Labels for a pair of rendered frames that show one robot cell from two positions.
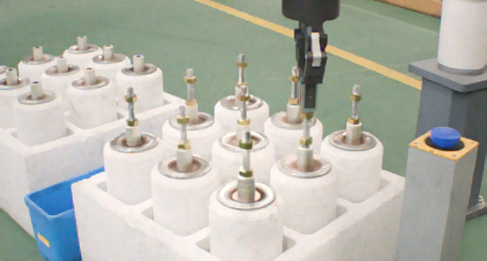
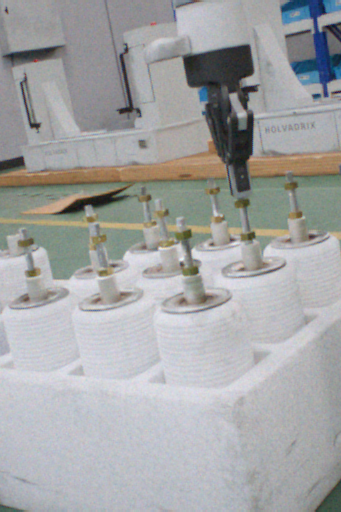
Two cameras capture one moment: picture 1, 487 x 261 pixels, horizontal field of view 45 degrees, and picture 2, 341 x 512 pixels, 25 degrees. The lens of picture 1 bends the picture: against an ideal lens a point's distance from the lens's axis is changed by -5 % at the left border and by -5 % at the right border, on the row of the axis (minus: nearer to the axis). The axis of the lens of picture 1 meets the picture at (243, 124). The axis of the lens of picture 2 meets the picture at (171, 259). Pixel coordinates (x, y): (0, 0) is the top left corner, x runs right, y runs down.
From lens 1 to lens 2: 20 cm
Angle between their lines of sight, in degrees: 11
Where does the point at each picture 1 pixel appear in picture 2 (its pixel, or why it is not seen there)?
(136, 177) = (52, 336)
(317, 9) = (229, 63)
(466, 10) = not seen: outside the picture
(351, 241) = (334, 347)
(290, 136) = (223, 256)
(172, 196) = (105, 332)
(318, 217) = (286, 321)
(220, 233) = (177, 350)
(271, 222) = (235, 320)
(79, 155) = not seen: outside the picture
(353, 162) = (308, 259)
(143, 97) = not seen: hidden behind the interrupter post
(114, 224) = (35, 400)
